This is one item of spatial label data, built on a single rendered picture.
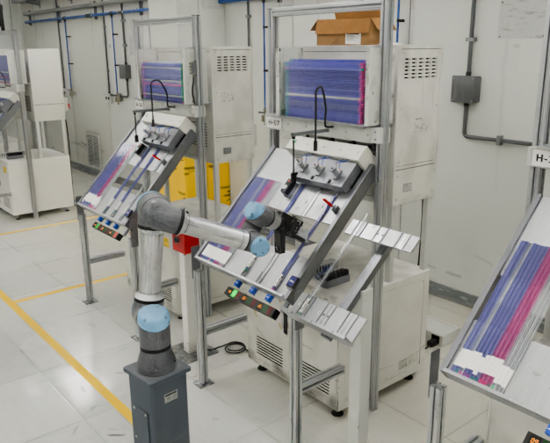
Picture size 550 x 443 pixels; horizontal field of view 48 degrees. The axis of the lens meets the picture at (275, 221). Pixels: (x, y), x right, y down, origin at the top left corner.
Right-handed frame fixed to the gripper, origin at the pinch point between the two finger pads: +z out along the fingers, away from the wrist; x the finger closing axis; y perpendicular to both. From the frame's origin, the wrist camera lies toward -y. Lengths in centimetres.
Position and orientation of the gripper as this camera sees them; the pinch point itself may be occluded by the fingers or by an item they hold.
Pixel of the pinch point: (304, 242)
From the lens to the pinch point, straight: 268.0
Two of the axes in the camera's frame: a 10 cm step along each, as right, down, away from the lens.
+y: 3.9, -9.2, 0.8
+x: -6.4, -2.0, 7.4
